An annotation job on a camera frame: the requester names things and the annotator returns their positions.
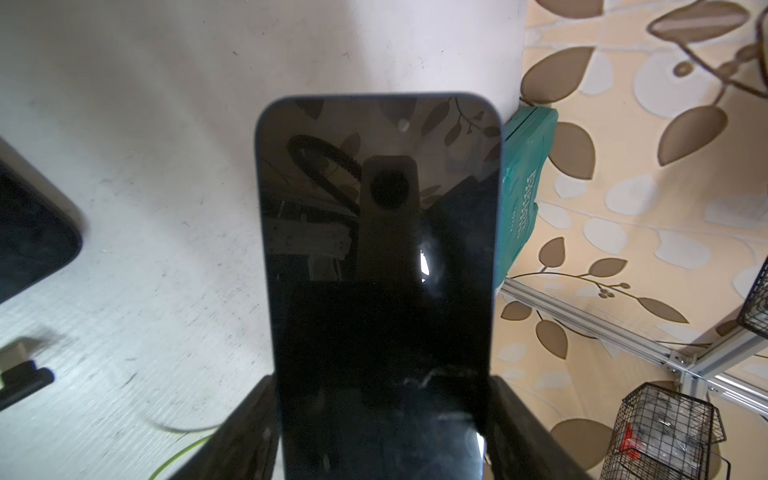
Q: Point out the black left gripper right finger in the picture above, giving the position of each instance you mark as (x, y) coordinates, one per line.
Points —
(518, 446)

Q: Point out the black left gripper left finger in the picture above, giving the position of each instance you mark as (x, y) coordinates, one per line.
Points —
(245, 446)

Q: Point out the blue edged black smartphone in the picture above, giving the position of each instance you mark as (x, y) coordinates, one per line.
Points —
(379, 218)

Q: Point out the red item in basket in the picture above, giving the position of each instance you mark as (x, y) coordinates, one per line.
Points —
(629, 445)

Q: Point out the black smartphone on table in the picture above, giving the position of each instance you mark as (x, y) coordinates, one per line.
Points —
(41, 229)

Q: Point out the green plastic tool case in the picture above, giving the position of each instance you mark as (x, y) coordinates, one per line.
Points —
(526, 142)

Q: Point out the black wire basket right wall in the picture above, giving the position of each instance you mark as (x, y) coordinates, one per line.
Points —
(679, 437)

